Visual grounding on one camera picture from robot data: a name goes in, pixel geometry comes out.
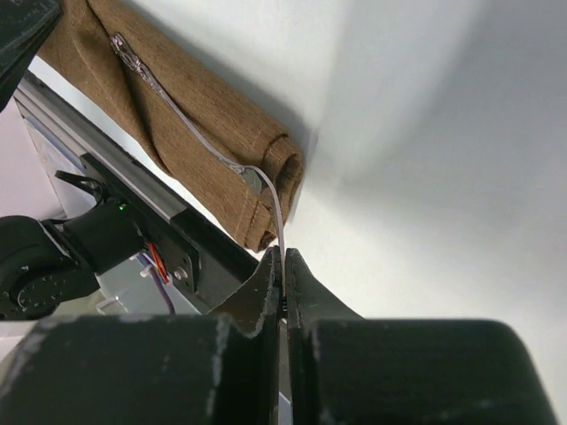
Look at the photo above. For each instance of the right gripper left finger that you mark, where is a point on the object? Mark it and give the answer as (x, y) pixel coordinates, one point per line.
(214, 368)

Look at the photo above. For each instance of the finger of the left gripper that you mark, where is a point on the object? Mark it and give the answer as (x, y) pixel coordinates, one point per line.
(25, 25)

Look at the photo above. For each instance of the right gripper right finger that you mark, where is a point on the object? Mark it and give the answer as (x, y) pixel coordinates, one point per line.
(346, 369)

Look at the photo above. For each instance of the brown cloth napkin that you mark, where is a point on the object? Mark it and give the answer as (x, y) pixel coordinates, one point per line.
(79, 50)

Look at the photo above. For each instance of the silver metal fork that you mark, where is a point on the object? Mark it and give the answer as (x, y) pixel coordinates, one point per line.
(256, 179)

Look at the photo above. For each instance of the aluminium front rail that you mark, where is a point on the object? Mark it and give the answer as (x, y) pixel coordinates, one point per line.
(99, 156)

